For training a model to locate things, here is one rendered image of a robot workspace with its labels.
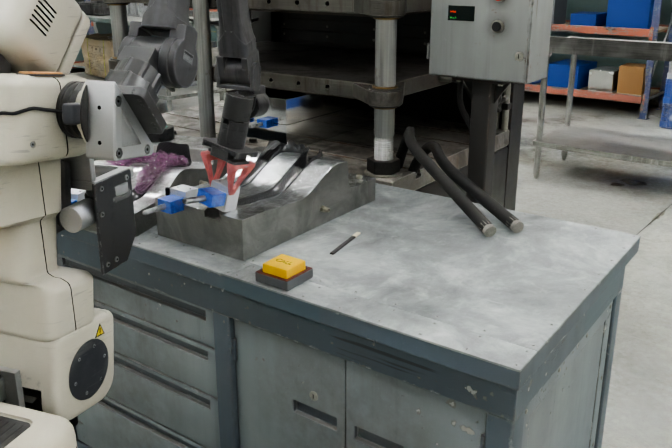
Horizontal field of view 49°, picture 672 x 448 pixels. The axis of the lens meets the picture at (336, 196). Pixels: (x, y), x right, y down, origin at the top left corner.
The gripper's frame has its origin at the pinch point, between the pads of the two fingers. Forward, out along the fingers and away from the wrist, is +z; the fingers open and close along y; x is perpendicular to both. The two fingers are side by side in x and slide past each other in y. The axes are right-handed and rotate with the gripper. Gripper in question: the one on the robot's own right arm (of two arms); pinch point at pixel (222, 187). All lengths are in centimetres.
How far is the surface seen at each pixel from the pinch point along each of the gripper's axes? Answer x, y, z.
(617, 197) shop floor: -356, -7, 39
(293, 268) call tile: 4.0, -24.3, 7.6
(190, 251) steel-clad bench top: 2.6, 3.2, 15.3
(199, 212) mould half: 1.4, 3.8, 6.8
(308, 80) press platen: -77, 40, -15
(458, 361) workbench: 8, -61, 8
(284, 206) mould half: -11.7, -8.1, 2.8
